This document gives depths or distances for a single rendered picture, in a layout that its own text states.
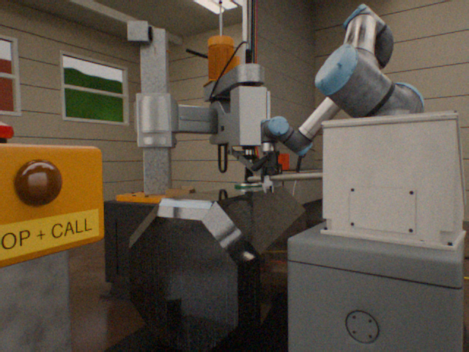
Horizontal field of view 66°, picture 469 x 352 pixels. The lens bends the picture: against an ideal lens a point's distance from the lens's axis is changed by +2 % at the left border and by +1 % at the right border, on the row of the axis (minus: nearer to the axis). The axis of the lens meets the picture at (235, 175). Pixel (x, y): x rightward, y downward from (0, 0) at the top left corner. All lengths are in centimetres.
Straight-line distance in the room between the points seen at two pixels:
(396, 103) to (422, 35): 596
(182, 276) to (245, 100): 131
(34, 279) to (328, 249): 74
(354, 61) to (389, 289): 61
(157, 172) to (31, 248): 257
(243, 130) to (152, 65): 89
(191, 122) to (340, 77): 205
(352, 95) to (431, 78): 582
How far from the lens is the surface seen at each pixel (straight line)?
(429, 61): 696
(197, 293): 187
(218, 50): 329
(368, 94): 110
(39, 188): 27
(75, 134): 858
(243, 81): 259
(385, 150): 98
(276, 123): 171
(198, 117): 303
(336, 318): 99
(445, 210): 96
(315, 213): 607
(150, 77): 291
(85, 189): 31
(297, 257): 98
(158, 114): 278
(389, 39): 172
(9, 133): 32
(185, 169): 901
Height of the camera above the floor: 107
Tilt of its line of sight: 3 degrees down
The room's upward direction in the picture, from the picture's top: 1 degrees counter-clockwise
